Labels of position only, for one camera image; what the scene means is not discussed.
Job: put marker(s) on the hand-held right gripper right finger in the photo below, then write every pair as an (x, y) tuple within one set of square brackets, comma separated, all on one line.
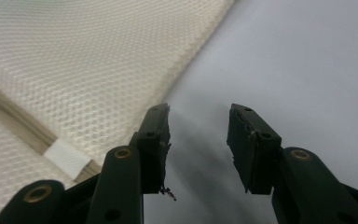
[(252, 149)]

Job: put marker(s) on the cream mesh laundry bag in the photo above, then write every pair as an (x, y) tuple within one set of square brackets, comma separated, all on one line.
[(84, 71)]

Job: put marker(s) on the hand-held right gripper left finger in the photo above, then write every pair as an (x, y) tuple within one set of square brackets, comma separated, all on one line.
[(151, 146)]

